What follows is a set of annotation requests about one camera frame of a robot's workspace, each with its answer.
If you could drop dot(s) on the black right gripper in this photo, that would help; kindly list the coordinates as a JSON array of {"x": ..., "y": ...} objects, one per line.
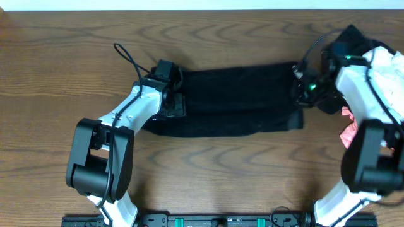
[{"x": 301, "y": 91}]

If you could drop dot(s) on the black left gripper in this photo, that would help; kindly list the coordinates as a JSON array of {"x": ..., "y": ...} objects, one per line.
[{"x": 176, "y": 107}]

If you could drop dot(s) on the black velvet skirt with buttons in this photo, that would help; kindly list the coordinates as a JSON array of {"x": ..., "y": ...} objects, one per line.
[{"x": 236, "y": 101}]

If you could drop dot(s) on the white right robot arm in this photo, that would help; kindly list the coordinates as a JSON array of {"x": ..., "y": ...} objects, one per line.
[{"x": 371, "y": 86}]

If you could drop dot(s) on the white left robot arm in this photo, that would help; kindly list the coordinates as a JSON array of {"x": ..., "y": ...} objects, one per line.
[{"x": 101, "y": 157}]

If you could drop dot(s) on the dark green garment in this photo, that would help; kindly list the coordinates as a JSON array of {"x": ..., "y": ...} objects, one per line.
[{"x": 358, "y": 44}]

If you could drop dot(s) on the pink garment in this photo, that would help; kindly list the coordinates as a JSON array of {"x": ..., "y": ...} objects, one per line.
[{"x": 347, "y": 135}]

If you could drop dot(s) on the white garment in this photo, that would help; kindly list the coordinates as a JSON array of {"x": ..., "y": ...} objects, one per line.
[{"x": 387, "y": 78}]

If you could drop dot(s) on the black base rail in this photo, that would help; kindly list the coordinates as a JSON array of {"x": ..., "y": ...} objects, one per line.
[{"x": 278, "y": 219}]

